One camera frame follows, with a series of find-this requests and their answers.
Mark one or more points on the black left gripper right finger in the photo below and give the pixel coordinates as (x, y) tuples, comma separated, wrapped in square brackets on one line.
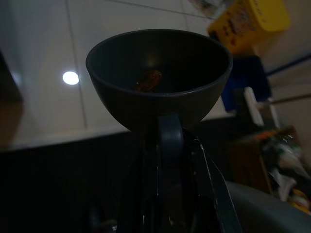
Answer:
[(211, 199)]

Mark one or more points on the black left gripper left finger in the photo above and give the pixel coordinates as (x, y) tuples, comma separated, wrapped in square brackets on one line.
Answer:
[(141, 194)]

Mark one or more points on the red candy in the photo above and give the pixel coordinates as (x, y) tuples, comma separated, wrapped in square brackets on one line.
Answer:
[(149, 81)]

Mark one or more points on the grey left robot leg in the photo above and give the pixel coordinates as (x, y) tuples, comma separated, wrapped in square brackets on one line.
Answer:
[(267, 213)]

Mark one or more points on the cardboard box of plastic bags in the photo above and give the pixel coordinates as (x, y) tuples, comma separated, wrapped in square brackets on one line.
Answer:
[(252, 157)]

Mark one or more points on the black floor mat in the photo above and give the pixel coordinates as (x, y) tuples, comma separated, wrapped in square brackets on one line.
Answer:
[(48, 182)]

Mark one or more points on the white plastic block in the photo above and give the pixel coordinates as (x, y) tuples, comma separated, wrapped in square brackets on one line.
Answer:
[(253, 106)]

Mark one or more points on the blue plastic crate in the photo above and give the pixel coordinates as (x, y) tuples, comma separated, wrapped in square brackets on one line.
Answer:
[(247, 80)]

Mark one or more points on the yellow printed box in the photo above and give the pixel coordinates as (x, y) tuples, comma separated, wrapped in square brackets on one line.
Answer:
[(255, 24)]

